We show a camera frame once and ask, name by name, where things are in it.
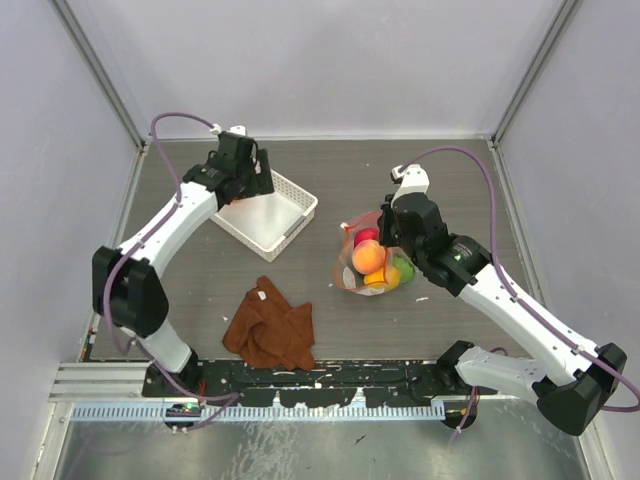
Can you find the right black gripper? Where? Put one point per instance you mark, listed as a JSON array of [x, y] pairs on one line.
[[384, 220]]

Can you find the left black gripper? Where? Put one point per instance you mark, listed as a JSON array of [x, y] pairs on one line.
[[260, 182]]

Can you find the pink peach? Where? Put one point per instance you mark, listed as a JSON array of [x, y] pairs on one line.
[[368, 257]]

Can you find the clear zip top bag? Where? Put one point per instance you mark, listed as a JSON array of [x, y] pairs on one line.
[[345, 275]]

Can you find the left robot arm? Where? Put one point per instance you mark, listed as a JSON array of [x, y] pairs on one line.
[[126, 281]]

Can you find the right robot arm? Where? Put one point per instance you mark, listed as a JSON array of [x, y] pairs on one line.
[[566, 376]]

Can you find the white plastic basket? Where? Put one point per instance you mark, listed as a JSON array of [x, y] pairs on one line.
[[267, 224]]

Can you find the brown cloth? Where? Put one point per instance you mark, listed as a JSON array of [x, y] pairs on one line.
[[267, 331]]

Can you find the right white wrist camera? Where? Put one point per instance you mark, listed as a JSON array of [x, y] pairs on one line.
[[409, 179]]

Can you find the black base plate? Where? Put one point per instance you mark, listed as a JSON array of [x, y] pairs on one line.
[[382, 383]]

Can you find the left aluminium frame post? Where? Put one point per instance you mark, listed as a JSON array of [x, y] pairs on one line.
[[97, 69]]

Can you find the aluminium frame post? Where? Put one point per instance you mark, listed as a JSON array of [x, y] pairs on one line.
[[97, 69], [553, 34]]

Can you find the right aluminium frame post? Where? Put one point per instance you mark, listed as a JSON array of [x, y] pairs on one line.
[[553, 34]]

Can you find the white slotted cable duct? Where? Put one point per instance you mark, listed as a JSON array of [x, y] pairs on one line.
[[184, 413]]

